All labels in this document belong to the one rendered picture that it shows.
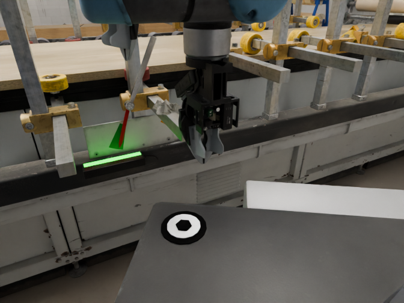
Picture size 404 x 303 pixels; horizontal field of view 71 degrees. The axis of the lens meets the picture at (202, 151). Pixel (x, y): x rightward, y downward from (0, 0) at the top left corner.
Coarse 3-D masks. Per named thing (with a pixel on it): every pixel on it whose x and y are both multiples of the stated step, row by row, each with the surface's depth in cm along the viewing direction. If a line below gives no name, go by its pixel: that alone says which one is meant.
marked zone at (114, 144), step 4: (120, 124) 81; (120, 128) 81; (116, 132) 81; (120, 132) 82; (124, 132) 82; (116, 136) 82; (112, 140) 82; (116, 140) 82; (112, 144) 82; (116, 144) 83; (116, 148) 83; (120, 148) 84
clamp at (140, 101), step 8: (144, 88) 84; (152, 88) 84; (120, 96) 80; (128, 96) 79; (136, 96) 79; (144, 96) 80; (160, 96) 82; (168, 96) 84; (120, 104) 83; (136, 104) 80; (144, 104) 81
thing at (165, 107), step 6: (156, 102) 73; (162, 102) 73; (168, 102) 72; (156, 108) 71; (162, 108) 69; (168, 108) 70; (174, 108) 70; (180, 108) 71; (162, 114) 68; (168, 114) 68
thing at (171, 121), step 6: (144, 84) 91; (150, 96) 81; (156, 96) 81; (150, 102) 79; (150, 108) 80; (156, 114) 76; (174, 114) 68; (162, 120) 72; (168, 120) 67; (174, 120) 65; (168, 126) 68; (174, 126) 64; (174, 132) 65; (180, 132) 61; (180, 138) 62
